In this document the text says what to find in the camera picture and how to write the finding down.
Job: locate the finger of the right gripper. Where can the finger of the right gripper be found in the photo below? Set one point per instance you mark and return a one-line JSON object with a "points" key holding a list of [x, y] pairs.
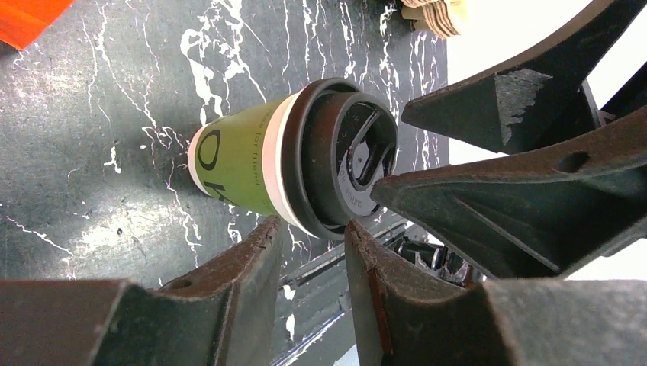
{"points": [[544, 213], [508, 107]]}

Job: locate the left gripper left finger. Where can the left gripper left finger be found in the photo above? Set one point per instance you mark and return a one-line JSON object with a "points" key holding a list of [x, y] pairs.
{"points": [[221, 313]]}

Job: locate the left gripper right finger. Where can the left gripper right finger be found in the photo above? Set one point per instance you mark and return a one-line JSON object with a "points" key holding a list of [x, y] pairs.
{"points": [[404, 316]]}

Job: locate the single green paper cup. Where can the single green paper cup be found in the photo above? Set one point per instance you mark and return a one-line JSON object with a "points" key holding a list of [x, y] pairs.
{"points": [[236, 159]]}

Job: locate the orange paper bag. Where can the orange paper bag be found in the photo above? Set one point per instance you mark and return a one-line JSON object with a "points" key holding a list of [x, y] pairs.
{"points": [[23, 21]]}

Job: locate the stack of pulp cup carriers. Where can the stack of pulp cup carriers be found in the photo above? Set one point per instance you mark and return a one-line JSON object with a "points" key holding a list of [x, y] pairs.
{"points": [[444, 18]]}

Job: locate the metal base rail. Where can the metal base rail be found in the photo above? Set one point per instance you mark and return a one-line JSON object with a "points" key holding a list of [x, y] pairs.
{"points": [[314, 324]]}

